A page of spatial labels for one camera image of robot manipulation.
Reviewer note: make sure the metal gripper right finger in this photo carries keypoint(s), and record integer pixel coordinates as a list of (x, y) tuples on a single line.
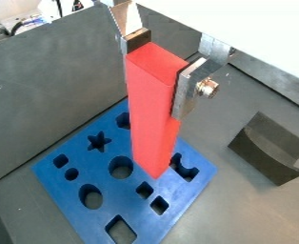
[(194, 81)]

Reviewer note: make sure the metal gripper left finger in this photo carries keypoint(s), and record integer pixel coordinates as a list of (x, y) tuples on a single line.
[(132, 33)]

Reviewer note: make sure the red rectangular block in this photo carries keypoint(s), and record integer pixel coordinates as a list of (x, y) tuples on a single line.
[(151, 68)]

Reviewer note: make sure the dark grey curved holder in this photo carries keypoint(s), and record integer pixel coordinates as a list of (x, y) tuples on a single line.
[(270, 147)]

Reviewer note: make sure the blue shape sorter board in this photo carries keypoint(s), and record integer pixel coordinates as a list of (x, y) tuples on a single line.
[(102, 189)]

